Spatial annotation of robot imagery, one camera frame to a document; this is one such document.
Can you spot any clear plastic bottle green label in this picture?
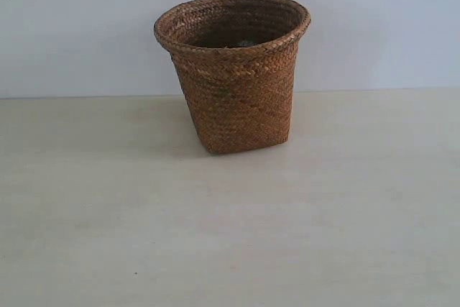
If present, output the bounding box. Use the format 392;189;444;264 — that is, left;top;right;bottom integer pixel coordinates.
234;39;257;47

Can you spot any woven brown wicker basket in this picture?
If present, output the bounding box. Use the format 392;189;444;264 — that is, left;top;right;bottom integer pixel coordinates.
153;0;311;154

